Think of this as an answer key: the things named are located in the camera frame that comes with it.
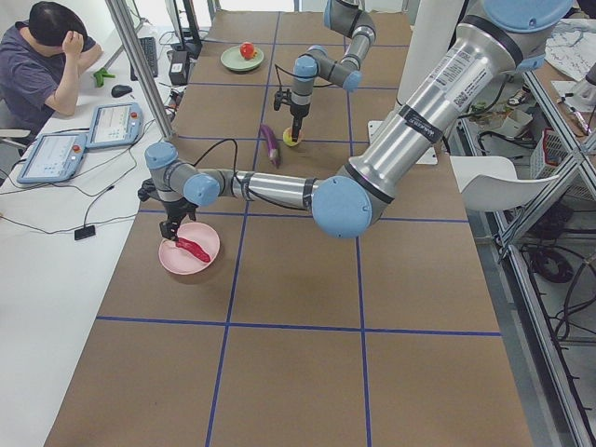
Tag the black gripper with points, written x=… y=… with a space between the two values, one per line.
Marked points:
x=297 y=113
x=175 y=210

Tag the yellow pink peach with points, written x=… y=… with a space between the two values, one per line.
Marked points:
x=289 y=140

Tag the red chili pepper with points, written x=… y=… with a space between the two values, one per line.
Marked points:
x=193 y=248

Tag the purple eggplant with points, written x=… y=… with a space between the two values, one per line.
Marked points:
x=271 y=142

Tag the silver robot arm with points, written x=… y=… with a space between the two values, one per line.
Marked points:
x=495 y=37
x=350 y=20

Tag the pink plate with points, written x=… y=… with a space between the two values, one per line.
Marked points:
x=181 y=262

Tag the small black desk device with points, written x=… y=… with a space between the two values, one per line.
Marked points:
x=84 y=232

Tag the green plate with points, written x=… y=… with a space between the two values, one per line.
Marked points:
x=232 y=60

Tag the far teach pendant tablet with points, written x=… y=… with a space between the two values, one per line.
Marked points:
x=115 y=125

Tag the teach pendant tablet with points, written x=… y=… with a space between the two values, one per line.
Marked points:
x=54 y=158
x=115 y=125

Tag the near teach pendant tablet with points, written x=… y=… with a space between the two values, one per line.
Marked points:
x=54 y=158

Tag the black computer mouse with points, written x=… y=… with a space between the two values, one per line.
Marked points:
x=119 y=91

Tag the black keyboard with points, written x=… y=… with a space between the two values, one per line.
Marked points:
x=149 y=51

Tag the green toy object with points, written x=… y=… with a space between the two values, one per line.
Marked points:
x=100 y=76

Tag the white chair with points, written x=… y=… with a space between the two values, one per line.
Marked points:
x=490 y=183

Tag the seated person dark shirt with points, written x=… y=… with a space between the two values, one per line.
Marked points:
x=42 y=60

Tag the white plastic basket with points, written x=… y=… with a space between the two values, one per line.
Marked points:
x=548 y=155

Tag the aluminium frame post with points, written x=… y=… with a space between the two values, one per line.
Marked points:
x=130 y=41

